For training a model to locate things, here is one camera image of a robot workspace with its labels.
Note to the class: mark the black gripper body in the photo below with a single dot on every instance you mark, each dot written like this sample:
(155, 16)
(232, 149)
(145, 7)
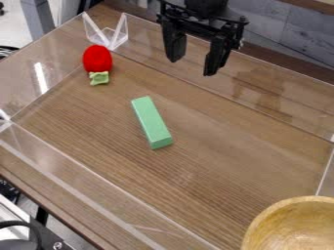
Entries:
(201, 18)

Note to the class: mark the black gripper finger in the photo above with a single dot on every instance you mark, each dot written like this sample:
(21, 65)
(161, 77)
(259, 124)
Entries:
(216, 55)
(175, 41)

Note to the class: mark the red plush strawberry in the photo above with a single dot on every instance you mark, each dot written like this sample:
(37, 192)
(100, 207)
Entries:
(97, 64)

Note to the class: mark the green rectangular block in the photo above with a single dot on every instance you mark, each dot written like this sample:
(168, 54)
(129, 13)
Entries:
(151, 123)

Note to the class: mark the clear acrylic tray walls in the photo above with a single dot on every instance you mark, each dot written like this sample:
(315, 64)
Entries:
(252, 132)

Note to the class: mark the wooden bowl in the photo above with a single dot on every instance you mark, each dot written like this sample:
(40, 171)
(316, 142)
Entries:
(293, 224)

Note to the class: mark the black equipment under table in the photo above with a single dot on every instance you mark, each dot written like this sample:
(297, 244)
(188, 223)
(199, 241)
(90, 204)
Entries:
(21, 231)

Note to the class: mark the grey post in background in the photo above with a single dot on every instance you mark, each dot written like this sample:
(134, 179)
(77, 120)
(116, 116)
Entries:
(38, 17)

